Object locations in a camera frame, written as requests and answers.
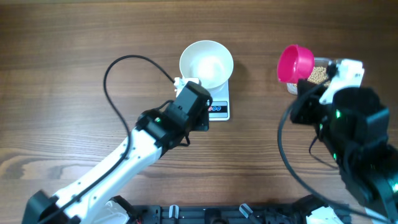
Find pink measuring scoop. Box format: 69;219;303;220
277;45;315;83

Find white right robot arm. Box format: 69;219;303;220
290;80;397;220

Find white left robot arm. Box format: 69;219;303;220
22;82;212;223

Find white digital kitchen scale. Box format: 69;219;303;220
208;81;230;121

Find white bowl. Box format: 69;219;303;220
179;40;234;90

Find clear plastic container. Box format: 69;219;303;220
287;57;333;95

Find soybeans pile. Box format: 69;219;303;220
307;67;328;85

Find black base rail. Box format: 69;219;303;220
130;203;352;224

